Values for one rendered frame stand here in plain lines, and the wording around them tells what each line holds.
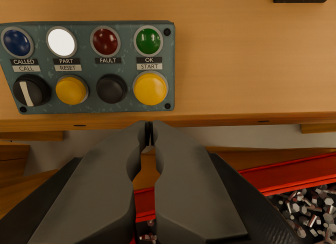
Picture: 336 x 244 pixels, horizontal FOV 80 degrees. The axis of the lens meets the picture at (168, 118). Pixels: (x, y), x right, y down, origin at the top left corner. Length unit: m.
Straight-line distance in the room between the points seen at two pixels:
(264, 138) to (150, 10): 1.08
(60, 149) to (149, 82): 1.08
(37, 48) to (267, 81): 0.22
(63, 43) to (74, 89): 0.04
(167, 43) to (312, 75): 0.17
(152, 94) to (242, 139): 1.04
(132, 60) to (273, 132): 1.14
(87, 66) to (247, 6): 0.19
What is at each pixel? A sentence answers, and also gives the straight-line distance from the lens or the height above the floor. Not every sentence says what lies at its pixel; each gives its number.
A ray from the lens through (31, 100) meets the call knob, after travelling 0.21.
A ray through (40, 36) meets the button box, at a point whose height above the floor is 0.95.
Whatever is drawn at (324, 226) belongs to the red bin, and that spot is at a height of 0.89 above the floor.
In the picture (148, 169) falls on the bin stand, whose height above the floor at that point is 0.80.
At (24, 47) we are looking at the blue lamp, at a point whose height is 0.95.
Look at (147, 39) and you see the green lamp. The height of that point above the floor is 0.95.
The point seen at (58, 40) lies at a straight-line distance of 0.19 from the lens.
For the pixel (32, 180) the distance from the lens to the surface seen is 0.95.
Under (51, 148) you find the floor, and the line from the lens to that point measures 1.25.
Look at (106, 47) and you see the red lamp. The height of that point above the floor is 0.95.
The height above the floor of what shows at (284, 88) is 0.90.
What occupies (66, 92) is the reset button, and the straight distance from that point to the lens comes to 0.19.
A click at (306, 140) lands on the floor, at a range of 1.37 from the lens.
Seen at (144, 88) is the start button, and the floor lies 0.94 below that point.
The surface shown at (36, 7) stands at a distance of 0.29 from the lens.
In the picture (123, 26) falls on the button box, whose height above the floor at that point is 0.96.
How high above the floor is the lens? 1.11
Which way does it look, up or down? 82 degrees down
